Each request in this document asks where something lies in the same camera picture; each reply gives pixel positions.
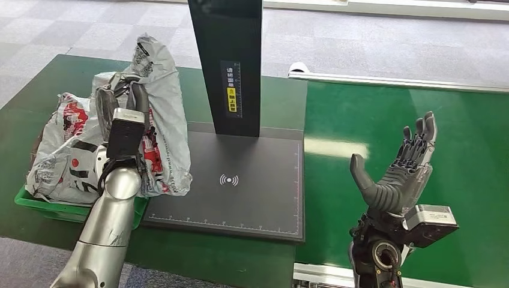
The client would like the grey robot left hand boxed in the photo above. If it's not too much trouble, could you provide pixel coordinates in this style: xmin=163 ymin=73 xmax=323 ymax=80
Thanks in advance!
xmin=95 ymin=73 xmax=152 ymax=139

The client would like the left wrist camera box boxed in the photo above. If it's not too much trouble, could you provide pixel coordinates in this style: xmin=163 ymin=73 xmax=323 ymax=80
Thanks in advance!
xmin=106 ymin=107 xmax=146 ymax=161

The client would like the green plastic crate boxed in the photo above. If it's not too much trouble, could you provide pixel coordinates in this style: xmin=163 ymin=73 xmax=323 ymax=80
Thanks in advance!
xmin=14 ymin=184 xmax=150 ymax=230

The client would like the black scanner column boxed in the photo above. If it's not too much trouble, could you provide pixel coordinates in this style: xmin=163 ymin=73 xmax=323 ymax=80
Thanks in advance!
xmin=187 ymin=0 xmax=264 ymax=138

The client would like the black yellow column label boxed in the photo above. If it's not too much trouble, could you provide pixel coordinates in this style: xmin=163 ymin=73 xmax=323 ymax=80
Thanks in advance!
xmin=220 ymin=60 xmax=242 ymax=119

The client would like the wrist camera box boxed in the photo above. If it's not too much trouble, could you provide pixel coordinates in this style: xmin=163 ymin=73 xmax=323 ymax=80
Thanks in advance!
xmin=106 ymin=107 xmax=146 ymax=161
xmin=402 ymin=205 xmax=460 ymax=250

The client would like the large white red-print package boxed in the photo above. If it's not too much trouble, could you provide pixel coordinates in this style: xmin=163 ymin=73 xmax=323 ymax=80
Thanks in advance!
xmin=25 ymin=92 xmax=102 ymax=204

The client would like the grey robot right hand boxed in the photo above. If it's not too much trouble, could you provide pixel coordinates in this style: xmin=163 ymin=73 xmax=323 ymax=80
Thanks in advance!
xmin=349 ymin=111 xmax=438 ymax=218

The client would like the white floor ledge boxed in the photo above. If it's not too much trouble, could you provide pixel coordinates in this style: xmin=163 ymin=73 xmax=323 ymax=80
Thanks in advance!
xmin=261 ymin=0 xmax=509 ymax=22

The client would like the white black-logo courier package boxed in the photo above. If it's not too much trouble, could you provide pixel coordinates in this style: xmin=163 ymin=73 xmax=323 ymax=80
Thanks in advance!
xmin=59 ymin=34 xmax=194 ymax=199

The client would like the aluminium conveyor side rail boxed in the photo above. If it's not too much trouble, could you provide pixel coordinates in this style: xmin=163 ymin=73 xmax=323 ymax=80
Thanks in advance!
xmin=288 ymin=62 xmax=509 ymax=94

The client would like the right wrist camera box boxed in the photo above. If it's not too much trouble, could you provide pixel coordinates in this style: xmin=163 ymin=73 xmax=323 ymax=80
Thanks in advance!
xmin=402 ymin=205 xmax=460 ymax=250

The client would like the aluminium conveyor end rail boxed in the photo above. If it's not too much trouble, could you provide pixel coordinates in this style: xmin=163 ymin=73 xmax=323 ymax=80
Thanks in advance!
xmin=293 ymin=263 xmax=474 ymax=288

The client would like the black scanner base plate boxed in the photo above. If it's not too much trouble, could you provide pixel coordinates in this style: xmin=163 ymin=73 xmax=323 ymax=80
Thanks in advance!
xmin=142 ymin=121 xmax=306 ymax=242

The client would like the green conveyor belt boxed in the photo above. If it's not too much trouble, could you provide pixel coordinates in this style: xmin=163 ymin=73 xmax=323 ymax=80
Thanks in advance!
xmin=295 ymin=79 xmax=509 ymax=288

